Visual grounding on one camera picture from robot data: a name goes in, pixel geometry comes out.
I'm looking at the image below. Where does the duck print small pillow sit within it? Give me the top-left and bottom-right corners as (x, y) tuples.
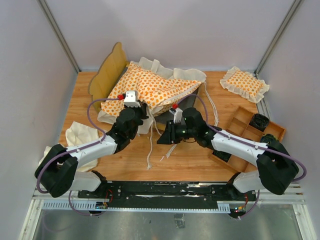
(219, 66), (270, 104)

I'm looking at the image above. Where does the cream cloth pile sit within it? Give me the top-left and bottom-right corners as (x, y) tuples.
(38, 121), (101, 173)

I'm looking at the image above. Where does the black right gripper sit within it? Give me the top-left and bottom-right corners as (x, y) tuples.
(156, 119), (197, 145)

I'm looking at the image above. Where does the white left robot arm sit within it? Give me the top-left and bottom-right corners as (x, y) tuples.
(34, 103), (148, 198)

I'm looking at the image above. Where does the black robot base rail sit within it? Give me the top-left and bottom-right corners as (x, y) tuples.
(35, 180), (306, 213)

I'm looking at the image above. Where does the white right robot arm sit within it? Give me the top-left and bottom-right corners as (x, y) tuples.
(166, 107), (299, 200)

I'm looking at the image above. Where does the wooden compartment organizer box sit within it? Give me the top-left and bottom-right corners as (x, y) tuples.
(210, 106), (286, 173)

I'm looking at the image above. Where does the dark rolled sock upper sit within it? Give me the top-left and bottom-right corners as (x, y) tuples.
(249, 113), (270, 132)

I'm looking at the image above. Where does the duck print bed cover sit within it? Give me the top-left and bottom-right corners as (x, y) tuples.
(96, 57), (221, 171)

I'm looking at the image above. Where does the wooden pet bed frame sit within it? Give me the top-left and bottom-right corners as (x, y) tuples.
(88, 42), (207, 136)

